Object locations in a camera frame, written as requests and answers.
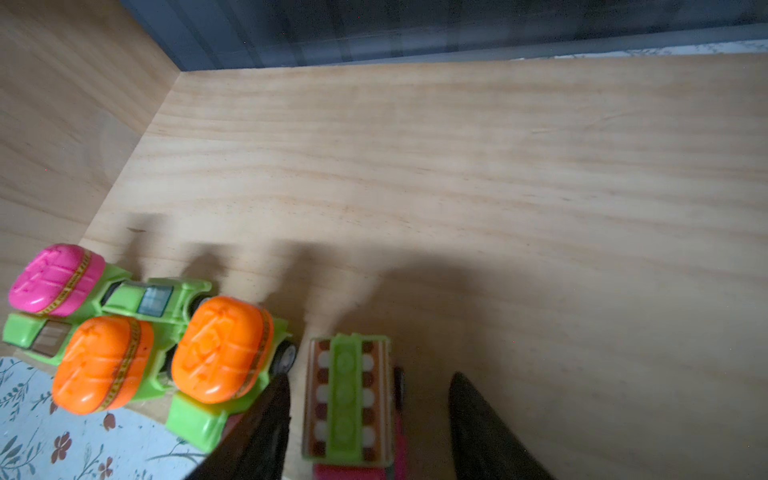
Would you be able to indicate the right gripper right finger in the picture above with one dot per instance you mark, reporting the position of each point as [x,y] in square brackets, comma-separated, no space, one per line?
[483,447]

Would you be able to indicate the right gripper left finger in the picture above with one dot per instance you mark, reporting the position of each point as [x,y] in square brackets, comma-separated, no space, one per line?
[256,446]

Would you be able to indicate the pink green toy truck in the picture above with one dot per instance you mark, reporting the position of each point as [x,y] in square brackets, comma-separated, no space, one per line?
[353,419]

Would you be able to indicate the orange green toy car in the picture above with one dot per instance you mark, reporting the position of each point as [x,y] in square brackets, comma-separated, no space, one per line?
[111,361]

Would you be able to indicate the pink green toy car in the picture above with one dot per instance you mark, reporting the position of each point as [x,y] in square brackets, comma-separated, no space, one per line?
[66,285]

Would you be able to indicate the wooden two-tier shelf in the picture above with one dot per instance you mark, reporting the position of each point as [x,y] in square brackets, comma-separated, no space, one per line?
[585,239]

